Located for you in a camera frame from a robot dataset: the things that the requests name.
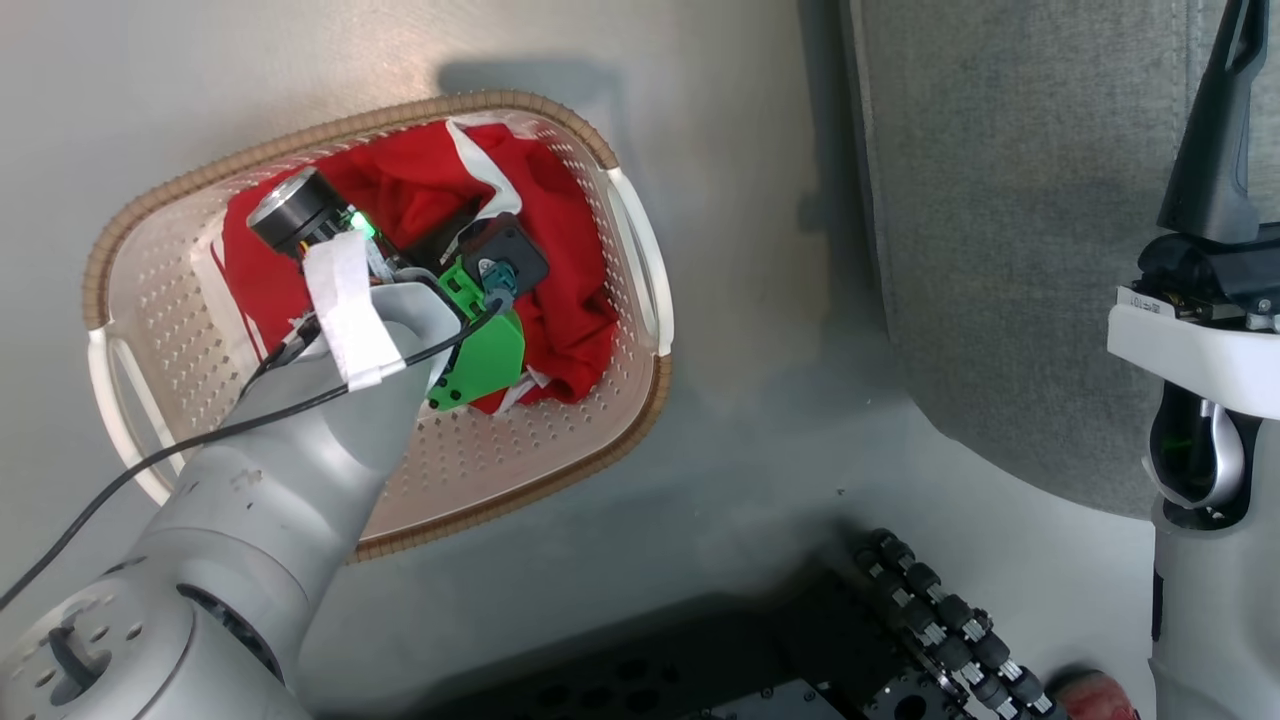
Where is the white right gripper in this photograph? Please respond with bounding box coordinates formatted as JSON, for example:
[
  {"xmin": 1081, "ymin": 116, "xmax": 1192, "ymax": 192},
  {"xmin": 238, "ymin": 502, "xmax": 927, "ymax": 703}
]
[{"xmin": 1107, "ymin": 0, "xmax": 1280, "ymax": 420}]

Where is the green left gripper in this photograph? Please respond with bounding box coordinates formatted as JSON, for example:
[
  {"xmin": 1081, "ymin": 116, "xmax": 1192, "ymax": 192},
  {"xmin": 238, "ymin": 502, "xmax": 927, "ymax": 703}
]
[{"xmin": 427, "ymin": 255, "xmax": 527, "ymax": 412}]

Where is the red and white garment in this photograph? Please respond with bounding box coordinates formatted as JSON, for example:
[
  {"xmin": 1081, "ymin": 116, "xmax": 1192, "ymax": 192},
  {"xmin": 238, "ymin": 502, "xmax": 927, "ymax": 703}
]
[{"xmin": 210, "ymin": 113, "xmax": 621, "ymax": 415}]

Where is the cream perforated laundry basket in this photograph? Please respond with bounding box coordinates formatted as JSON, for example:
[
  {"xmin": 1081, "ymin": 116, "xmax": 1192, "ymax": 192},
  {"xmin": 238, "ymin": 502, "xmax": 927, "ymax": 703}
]
[{"xmin": 82, "ymin": 90, "xmax": 675, "ymax": 563}]

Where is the grey fabric sofa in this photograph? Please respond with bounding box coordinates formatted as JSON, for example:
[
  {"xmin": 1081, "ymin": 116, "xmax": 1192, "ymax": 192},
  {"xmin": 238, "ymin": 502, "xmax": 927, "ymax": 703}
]
[{"xmin": 845, "ymin": 0, "xmax": 1280, "ymax": 523}]

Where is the red round object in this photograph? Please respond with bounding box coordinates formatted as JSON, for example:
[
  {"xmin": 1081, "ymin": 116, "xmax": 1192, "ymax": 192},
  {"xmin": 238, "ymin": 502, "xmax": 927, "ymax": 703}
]
[{"xmin": 1048, "ymin": 667, "xmax": 1142, "ymax": 720}]

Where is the white tape strap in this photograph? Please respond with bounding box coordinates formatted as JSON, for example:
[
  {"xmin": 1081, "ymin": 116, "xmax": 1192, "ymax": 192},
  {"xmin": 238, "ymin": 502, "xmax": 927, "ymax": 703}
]
[{"xmin": 302, "ymin": 231, "xmax": 407, "ymax": 392}]

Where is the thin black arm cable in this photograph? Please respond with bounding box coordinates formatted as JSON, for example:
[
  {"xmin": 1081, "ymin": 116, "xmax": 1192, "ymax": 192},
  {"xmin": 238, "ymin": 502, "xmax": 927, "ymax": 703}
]
[{"xmin": 0, "ymin": 293, "xmax": 507, "ymax": 611}]

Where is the black cable drag chain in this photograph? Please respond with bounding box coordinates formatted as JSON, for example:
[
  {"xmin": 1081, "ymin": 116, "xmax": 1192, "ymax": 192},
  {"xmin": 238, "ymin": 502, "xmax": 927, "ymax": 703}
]
[{"xmin": 853, "ymin": 527, "xmax": 1063, "ymax": 720}]

